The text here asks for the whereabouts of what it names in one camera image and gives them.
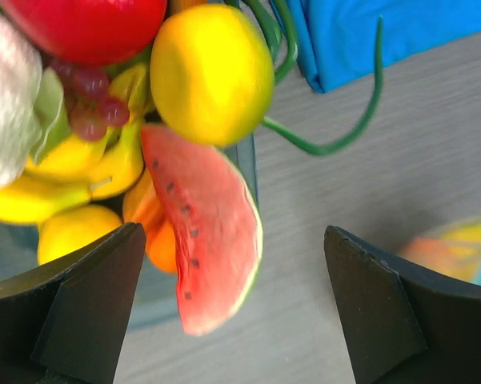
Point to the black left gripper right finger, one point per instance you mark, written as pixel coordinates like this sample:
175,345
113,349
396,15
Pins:
402,322

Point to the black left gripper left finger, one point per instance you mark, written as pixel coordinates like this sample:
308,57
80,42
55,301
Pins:
65,321

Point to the clear zip top bag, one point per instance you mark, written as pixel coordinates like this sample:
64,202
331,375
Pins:
453,249

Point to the red apple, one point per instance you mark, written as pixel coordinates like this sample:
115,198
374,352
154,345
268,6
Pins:
94,33

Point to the green fruit basket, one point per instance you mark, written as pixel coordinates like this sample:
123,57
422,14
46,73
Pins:
155,300

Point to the small yellow lemon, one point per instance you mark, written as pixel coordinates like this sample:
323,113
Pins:
71,230

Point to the orange carrot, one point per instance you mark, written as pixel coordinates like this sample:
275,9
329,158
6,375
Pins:
142,205

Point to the watermelon slice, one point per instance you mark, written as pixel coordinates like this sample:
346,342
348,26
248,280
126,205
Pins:
216,223

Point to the purple grape cluster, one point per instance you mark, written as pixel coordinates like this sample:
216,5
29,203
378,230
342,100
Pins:
90,106

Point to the white cauliflower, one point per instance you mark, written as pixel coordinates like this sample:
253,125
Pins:
20,77

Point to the blue folded cloth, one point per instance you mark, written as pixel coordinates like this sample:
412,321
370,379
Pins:
337,37

